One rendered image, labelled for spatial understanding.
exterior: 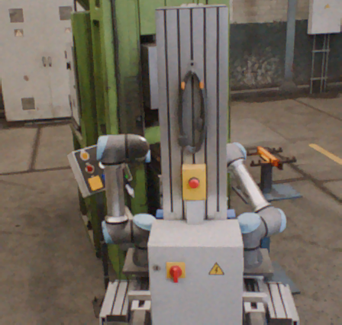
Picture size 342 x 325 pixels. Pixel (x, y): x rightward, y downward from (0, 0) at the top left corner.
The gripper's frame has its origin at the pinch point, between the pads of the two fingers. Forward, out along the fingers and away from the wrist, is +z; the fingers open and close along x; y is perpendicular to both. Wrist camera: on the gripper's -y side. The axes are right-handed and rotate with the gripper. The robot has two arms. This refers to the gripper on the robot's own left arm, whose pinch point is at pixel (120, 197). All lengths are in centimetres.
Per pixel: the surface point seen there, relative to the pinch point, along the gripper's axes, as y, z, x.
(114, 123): -50, -33, -10
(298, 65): -721, 34, 247
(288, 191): -51, 19, 108
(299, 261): -83, 94, 126
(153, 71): -46, -68, 18
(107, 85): -49, -59, -13
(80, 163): -7.2, -19.5, -24.7
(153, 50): -46, -81, 19
